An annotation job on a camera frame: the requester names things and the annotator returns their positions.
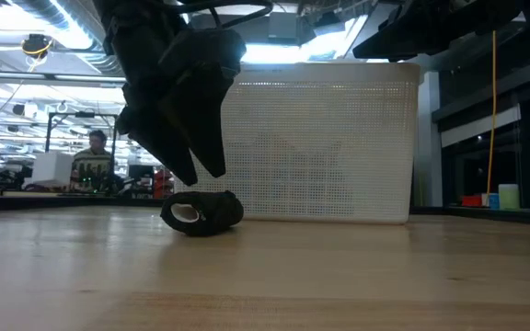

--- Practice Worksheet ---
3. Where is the grey ceiling box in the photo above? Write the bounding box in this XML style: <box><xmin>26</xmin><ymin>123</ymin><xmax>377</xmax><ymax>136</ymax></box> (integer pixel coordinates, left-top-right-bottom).
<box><xmin>268</xmin><ymin>10</ymin><xmax>300</xmax><ymax>45</ymax></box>

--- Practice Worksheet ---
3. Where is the small red box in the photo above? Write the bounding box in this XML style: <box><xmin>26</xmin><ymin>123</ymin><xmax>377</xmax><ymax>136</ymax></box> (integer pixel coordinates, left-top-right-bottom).
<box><xmin>460</xmin><ymin>194</ymin><xmax>484</xmax><ymax>209</ymax></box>

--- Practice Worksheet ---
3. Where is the white perforated plastic basket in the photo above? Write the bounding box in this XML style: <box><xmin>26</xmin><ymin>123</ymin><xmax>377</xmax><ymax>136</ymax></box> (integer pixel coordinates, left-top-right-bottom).
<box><xmin>172</xmin><ymin>62</ymin><xmax>422</xmax><ymax>225</ymax></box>

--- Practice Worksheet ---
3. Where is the person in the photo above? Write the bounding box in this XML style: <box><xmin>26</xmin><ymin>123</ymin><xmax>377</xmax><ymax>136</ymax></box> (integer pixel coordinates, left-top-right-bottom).
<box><xmin>69</xmin><ymin>129</ymin><xmax>115</xmax><ymax>194</ymax></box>

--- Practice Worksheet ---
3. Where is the white box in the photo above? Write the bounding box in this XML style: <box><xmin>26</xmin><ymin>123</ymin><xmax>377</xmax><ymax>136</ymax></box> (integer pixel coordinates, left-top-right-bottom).
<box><xmin>30</xmin><ymin>151</ymin><xmax>75</xmax><ymax>188</ymax></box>

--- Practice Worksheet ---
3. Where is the pale green cup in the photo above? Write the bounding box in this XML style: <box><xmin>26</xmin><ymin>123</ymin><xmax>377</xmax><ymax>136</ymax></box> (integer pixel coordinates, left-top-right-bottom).
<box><xmin>497</xmin><ymin>183</ymin><xmax>522</xmax><ymax>211</ymax></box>

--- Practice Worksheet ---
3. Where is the yellow hanging cable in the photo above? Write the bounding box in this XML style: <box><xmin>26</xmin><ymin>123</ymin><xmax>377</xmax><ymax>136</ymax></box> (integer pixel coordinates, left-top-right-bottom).
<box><xmin>485</xmin><ymin>29</ymin><xmax>499</xmax><ymax>206</ymax></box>

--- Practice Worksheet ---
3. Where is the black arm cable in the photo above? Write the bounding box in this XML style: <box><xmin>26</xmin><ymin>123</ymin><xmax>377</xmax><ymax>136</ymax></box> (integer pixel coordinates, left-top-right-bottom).
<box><xmin>172</xmin><ymin>0</ymin><xmax>275</xmax><ymax>29</ymax></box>

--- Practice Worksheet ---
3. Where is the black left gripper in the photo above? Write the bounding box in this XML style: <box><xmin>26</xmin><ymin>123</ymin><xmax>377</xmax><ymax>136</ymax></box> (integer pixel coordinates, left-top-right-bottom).
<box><xmin>103</xmin><ymin>16</ymin><xmax>248</xmax><ymax>187</ymax></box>

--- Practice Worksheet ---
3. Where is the red shelf rack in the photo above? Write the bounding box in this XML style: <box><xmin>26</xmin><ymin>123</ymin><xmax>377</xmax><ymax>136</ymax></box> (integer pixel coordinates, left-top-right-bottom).
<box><xmin>153</xmin><ymin>165</ymin><xmax>176</xmax><ymax>200</ymax></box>

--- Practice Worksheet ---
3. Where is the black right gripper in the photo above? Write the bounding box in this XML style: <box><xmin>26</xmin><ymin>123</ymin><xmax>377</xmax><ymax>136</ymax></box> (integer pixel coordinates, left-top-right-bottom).
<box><xmin>351</xmin><ymin>0</ymin><xmax>524</xmax><ymax>63</ymax></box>

